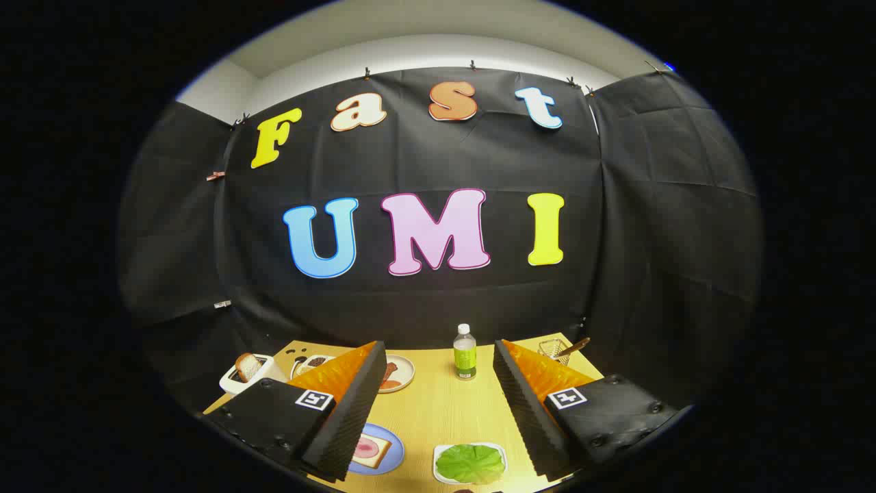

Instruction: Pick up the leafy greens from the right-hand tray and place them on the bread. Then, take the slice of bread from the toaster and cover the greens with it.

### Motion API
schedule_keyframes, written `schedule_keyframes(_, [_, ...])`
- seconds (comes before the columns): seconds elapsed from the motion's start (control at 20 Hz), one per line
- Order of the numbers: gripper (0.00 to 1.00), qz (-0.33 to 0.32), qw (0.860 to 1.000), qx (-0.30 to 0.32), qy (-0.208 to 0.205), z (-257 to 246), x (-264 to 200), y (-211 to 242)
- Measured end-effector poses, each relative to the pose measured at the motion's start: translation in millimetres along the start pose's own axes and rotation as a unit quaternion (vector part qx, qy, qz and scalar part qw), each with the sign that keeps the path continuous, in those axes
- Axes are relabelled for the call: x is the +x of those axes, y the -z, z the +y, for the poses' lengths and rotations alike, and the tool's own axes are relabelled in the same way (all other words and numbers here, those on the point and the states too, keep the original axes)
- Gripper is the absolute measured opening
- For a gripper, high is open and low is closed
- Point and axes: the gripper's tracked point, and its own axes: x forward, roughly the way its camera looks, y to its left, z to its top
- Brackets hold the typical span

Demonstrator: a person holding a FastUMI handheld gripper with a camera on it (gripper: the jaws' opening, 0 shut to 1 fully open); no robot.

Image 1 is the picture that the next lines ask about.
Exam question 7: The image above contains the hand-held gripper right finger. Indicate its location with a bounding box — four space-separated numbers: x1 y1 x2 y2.
493 339 678 481

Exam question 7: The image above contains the white square plate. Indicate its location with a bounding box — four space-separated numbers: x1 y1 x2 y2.
433 442 508 485

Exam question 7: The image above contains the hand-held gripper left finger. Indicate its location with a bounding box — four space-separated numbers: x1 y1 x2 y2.
204 340 388 483

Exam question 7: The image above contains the blue plate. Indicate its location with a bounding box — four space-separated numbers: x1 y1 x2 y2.
348 422 405 476

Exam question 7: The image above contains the green lettuce leaf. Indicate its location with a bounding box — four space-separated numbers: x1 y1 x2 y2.
436 444 506 484

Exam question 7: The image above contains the green label water bottle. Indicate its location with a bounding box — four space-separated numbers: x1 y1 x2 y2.
453 324 478 381

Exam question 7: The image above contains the white divided bean dish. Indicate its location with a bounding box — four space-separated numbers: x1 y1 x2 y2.
291 354 336 379

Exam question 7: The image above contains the toast slice with crust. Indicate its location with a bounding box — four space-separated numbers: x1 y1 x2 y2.
352 433 392 470

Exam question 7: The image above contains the white round plate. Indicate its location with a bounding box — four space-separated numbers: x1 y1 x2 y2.
378 354 415 394

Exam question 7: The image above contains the white toaster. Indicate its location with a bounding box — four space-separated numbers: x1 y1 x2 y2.
219 354 288 396

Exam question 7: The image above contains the wire rack with wooden handle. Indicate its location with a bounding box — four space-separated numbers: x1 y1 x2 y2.
537 337 591 366

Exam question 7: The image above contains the black backdrop cloth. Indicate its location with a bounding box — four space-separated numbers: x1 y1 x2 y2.
118 66 764 412

